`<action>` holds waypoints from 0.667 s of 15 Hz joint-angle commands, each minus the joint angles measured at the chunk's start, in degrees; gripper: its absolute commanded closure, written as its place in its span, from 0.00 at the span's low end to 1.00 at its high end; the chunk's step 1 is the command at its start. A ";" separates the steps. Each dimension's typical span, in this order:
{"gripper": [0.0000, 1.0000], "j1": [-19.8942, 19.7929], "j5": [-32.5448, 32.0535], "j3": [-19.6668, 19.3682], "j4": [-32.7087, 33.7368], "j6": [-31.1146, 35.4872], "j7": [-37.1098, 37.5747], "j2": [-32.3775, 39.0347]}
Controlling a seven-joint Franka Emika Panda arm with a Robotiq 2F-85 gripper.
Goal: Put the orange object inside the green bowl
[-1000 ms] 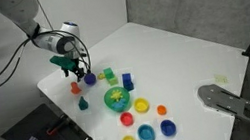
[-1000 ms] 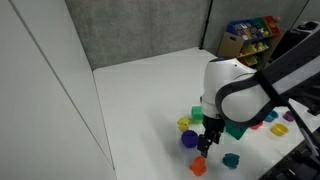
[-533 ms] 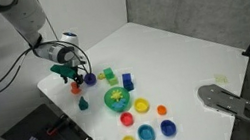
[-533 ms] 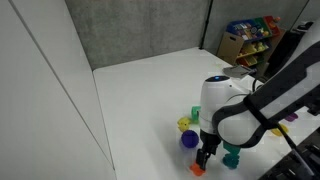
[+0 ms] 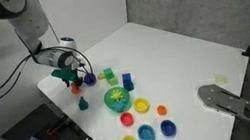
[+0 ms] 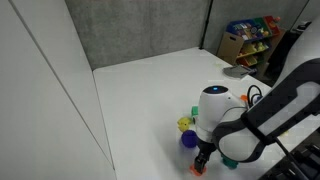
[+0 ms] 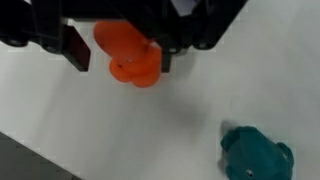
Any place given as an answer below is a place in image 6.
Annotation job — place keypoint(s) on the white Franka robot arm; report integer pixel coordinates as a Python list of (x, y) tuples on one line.
[(216, 110)]

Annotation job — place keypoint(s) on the small orange plastic cup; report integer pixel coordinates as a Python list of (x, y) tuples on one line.
[(244, 97)]

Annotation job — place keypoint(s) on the brown cardboard box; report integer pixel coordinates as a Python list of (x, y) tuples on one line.
[(230, 46)]

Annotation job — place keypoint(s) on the grey metal mounting plate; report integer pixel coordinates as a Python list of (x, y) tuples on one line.
[(238, 71)]

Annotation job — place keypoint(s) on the teal toy figure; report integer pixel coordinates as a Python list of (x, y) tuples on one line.
[(230, 162)]

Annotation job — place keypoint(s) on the yellow toy block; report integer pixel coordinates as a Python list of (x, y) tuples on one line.
[(183, 124)]

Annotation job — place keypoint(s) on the orange toy object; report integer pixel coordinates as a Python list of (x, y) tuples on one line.
[(197, 172)]

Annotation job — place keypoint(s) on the black vertical pole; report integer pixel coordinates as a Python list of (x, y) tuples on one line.
[(206, 23)]

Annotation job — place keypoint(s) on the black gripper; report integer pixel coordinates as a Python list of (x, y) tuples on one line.
[(206, 147)]

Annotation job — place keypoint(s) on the green cube block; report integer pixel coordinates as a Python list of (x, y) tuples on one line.
[(195, 110)]

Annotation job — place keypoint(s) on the purple bumpy ball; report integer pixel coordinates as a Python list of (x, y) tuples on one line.
[(189, 138)]

